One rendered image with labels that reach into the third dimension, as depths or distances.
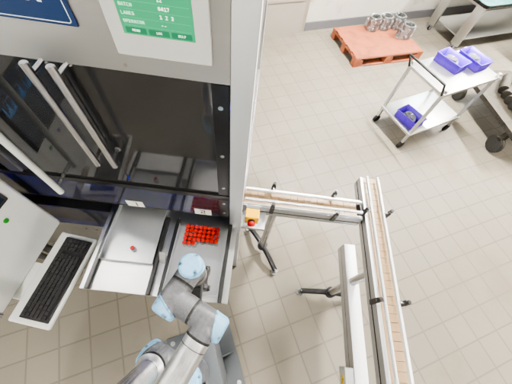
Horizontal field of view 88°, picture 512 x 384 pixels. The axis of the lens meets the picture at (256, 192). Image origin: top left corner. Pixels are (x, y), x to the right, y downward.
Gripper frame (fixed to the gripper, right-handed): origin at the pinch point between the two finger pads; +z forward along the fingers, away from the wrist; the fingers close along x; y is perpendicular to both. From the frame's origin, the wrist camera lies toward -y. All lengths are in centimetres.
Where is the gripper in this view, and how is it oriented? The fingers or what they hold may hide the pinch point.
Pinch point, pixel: (200, 290)
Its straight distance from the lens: 117.3
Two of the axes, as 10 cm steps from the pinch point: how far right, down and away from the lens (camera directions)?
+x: -9.9, -1.4, -0.2
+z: -0.9, 4.9, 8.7
